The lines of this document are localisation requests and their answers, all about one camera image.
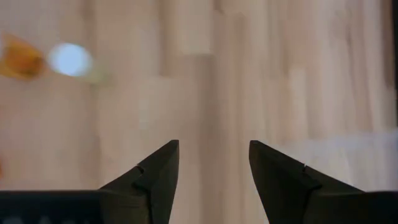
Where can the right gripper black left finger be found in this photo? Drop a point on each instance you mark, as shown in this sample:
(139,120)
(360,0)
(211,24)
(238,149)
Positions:
(140,199)

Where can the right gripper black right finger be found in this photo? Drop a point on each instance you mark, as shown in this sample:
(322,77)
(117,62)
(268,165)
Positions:
(286,193)

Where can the orange pill bottle white cap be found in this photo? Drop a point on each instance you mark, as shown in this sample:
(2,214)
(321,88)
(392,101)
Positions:
(70,59)

